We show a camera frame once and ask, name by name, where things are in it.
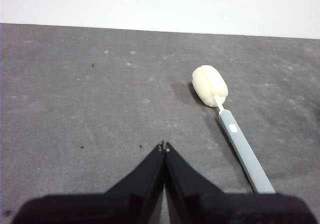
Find grey-handled sponge cup brush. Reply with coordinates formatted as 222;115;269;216
191;65;276;194

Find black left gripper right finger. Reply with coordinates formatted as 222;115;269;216
165;142;318;224

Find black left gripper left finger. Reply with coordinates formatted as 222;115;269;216
11;140;166;224

